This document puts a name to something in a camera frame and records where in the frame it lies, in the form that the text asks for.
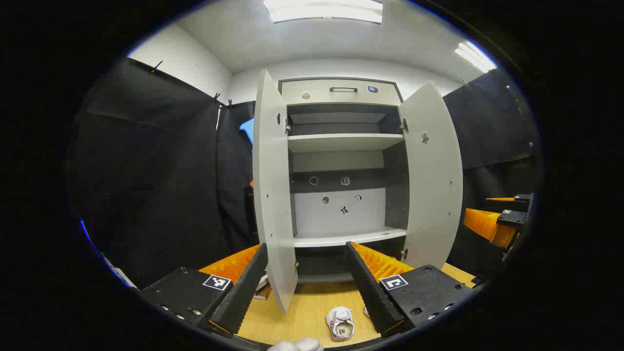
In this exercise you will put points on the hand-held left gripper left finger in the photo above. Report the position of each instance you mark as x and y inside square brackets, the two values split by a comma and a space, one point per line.
[241, 292]

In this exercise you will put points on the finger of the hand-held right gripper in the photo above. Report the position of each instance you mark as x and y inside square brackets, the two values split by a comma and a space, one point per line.
[521, 198]
[487, 226]

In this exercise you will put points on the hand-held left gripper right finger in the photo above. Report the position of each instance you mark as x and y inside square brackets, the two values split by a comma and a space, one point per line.
[373, 292]

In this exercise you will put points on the grey shoe cabinet door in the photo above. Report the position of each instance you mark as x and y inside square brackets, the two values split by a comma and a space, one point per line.
[273, 195]
[434, 195]

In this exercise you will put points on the grey shoe cabinet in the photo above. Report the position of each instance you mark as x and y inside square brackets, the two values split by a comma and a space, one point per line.
[317, 219]

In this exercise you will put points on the grey cabinet drawer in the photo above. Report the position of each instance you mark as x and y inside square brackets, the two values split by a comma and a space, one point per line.
[385, 95]

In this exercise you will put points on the brown cover book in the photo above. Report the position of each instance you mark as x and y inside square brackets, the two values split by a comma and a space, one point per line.
[263, 294]

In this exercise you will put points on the ceiling light panel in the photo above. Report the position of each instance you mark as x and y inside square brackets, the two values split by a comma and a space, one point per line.
[322, 10]
[475, 56]

